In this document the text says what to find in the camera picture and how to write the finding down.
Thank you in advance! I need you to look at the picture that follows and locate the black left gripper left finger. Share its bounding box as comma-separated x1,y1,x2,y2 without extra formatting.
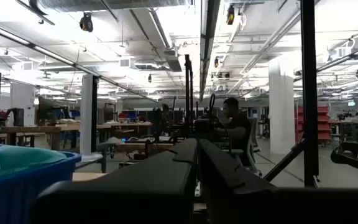
29,138,198,224

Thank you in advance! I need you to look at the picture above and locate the white round column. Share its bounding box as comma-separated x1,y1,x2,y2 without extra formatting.
80,73,99,156

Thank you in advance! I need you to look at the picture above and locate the red storage shelf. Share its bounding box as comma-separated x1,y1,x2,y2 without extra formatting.
295,105,331,144

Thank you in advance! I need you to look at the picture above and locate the blue plastic bin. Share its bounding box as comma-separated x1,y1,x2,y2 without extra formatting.
0,142,83,224

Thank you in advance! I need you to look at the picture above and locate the teal shirt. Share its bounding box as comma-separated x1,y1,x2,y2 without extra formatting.
0,145,68,183

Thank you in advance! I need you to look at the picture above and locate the white square column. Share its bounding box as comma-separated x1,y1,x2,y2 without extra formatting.
268,58,295,156

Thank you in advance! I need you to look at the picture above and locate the grey office chair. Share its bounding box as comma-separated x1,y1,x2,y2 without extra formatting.
228,117,264,177

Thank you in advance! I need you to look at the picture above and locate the person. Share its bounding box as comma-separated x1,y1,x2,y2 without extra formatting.
216,96,253,167

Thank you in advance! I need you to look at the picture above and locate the wooden workbench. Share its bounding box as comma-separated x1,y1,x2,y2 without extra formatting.
0,123,113,152

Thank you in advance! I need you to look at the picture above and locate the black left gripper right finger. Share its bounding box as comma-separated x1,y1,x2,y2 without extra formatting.
198,139,358,224

